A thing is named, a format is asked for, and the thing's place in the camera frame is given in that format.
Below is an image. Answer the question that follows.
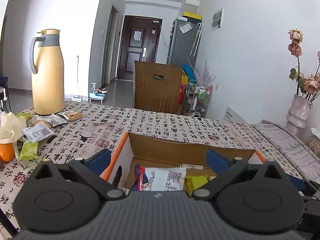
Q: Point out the white printed snack pack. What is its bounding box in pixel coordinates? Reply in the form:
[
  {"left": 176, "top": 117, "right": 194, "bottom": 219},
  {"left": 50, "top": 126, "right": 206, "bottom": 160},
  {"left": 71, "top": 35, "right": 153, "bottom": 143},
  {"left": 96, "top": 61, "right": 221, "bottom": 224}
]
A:
[{"left": 144, "top": 167, "right": 187, "bottom": 191}]

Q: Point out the dark brown entrance door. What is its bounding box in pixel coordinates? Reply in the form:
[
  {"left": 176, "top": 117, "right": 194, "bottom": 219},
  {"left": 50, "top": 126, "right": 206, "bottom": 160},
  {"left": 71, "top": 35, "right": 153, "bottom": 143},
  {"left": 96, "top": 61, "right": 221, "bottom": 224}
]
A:
[{"left": 117, "top": 15, "right": 162, "bottom": 81}]

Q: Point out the pink textured flower vase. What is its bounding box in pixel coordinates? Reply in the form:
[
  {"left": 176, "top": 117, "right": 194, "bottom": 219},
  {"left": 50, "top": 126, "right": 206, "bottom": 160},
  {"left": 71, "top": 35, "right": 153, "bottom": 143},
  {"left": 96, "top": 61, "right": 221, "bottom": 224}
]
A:
[{"left": 285, "top": 94, "right": 312, "bottom": 135}]

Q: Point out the yellow thermos jug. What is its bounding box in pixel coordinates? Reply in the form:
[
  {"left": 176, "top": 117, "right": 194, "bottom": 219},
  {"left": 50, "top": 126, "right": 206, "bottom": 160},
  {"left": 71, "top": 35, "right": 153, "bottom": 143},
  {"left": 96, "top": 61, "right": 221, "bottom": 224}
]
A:
[{"left": 29, "top": 29, "right": 65, "bottom": 115}]

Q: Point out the calligraphy print tablecloth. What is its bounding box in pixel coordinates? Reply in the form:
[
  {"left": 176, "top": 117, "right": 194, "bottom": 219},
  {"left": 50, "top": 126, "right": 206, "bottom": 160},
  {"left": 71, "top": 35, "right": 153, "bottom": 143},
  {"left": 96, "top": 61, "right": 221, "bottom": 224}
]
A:
[{"left": 0, "top": 100, "right": 320, "bottom": 235}]

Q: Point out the metal wire storage rack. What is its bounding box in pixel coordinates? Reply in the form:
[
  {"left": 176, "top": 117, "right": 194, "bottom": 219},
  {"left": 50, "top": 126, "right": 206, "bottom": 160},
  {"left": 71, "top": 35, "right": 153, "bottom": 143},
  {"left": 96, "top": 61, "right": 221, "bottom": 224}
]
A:
[{"left": 182, "top": 80, "right": 213, "bottom": 118}]

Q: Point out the rear orange mandarin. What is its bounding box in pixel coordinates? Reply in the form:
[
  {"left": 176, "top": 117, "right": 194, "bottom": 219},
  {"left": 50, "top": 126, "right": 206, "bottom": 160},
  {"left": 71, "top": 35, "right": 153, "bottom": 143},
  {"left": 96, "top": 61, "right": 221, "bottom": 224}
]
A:
[{"left": 0, "top": 144, "right": 15, "bottom": 162}]

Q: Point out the green snack pack on left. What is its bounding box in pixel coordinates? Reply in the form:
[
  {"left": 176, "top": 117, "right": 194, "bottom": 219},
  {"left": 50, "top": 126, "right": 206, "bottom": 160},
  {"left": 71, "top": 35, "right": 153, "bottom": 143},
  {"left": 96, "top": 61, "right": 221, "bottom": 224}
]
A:
[{"left": 19, "top": 141, "right": 39, "bottom": 160}]

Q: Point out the red cardboard snack box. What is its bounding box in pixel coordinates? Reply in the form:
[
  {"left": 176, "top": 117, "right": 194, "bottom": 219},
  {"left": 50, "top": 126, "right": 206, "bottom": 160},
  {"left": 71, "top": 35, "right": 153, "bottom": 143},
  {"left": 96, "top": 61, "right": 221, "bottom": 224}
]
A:
[{"left": 101, "top": 132, "right": 265, "bottom": 189}]

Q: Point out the grey refrigerator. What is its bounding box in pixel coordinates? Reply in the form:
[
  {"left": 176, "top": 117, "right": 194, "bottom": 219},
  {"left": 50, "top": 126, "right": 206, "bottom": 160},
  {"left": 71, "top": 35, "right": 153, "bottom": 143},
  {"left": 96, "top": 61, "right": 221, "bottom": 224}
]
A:
[{"left": 167, "top": 16, "right": 202, "bottom": 67}]

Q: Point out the pink folded table runner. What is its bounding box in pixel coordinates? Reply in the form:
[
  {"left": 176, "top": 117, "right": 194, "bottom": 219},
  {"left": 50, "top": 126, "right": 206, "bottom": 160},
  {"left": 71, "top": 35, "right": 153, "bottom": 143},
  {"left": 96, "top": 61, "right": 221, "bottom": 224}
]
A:
[{"left": 252, "top": 120, "right": 319, "bottom": 183}]

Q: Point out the wooden chair back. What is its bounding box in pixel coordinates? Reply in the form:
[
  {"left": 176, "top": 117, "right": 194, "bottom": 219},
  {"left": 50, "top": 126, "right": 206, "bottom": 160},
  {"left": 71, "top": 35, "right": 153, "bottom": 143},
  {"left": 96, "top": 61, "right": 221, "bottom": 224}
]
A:
[{"left": 133, "top": 61, "right": 183, "bottom": 115}]

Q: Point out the red silver snack bag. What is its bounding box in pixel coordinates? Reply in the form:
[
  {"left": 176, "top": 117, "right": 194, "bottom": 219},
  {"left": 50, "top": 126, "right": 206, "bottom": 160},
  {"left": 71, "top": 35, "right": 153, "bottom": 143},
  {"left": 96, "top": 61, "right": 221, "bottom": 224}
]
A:
[{"left": 131, "top": 164, "right": 149, "bottom": 191}]

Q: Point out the dried pink rose bouquet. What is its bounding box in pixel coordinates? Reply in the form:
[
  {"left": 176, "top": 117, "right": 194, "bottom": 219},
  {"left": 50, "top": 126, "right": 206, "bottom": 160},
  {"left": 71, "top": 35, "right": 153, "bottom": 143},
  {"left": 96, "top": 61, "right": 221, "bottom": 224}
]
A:
[{"left": 287, "top": 28, "right": 319, "bottom": 103}]

